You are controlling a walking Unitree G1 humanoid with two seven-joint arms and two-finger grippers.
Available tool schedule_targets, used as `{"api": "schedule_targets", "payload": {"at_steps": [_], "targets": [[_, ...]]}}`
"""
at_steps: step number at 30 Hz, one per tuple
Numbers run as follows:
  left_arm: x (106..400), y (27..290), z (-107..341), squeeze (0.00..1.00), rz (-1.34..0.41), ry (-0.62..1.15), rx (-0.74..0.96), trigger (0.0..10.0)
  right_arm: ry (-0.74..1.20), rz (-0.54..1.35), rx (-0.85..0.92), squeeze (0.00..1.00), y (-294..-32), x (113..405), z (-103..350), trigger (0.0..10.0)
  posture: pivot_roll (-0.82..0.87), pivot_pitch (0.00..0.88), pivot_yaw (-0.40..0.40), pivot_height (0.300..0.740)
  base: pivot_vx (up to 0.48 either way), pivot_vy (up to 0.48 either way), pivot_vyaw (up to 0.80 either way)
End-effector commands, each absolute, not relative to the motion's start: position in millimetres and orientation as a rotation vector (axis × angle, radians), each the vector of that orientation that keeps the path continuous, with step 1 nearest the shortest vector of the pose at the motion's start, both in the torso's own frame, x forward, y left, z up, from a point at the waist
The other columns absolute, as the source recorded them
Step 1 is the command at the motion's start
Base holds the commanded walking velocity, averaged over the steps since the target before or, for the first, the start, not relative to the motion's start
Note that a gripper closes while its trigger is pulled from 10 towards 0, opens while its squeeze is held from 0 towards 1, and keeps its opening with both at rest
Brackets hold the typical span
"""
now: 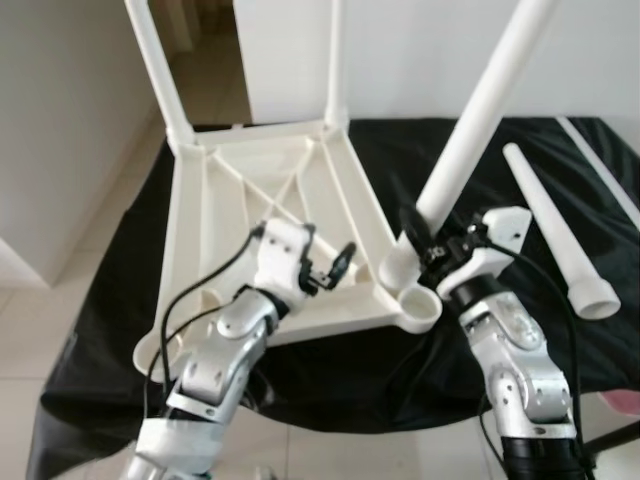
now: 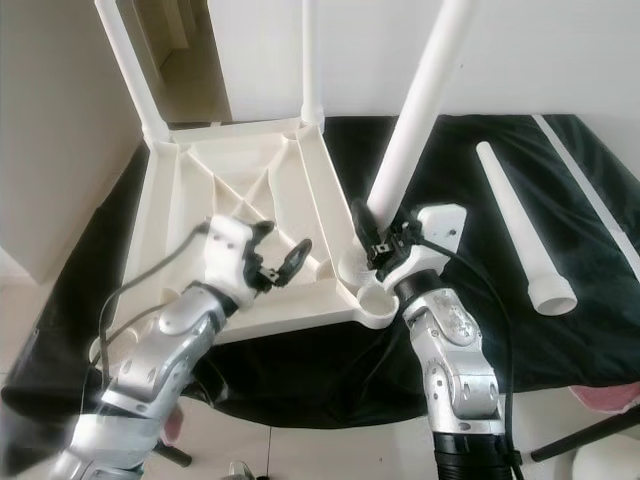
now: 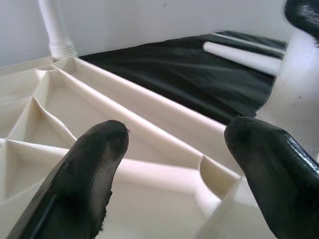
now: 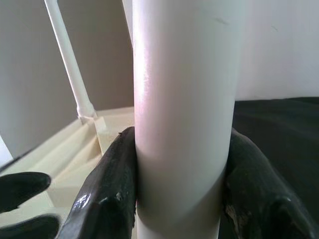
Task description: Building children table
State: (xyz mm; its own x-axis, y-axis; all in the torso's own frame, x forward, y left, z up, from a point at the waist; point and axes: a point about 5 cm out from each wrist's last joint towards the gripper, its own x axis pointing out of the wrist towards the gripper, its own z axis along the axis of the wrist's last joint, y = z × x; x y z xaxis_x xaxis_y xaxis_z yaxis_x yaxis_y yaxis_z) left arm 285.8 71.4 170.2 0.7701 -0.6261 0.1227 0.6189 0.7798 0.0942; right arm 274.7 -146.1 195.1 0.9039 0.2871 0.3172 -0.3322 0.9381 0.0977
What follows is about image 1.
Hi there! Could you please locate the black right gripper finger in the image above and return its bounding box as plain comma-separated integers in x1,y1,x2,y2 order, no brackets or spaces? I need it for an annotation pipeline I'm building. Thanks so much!
400,207,433,251

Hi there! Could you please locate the white plastic table top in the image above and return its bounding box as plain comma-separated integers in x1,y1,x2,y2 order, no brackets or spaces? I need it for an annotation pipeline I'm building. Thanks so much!
133,118,444,379

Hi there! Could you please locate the white plastic table leg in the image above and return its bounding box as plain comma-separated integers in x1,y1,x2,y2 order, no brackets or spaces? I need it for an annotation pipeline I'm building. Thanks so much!
503,143,623,322
123,0,198,151
378,0,559,293
320,0,350,129

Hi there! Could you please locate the black cloth table cover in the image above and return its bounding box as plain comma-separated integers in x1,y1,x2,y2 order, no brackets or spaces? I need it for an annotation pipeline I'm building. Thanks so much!
25,118,640,480

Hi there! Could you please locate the white flat strip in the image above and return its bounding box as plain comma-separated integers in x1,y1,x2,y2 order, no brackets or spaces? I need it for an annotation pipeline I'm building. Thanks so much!
556,116,640,226

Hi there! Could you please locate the pink fabric item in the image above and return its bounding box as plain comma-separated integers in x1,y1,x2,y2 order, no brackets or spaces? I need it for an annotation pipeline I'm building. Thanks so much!
600,390,640,413

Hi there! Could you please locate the black metal stand leg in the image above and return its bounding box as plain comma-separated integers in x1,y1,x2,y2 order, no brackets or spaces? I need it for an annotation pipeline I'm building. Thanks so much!
585,422,640,453

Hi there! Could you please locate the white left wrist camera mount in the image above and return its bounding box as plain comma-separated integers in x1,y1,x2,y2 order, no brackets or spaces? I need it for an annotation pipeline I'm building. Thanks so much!
255,218,316,306

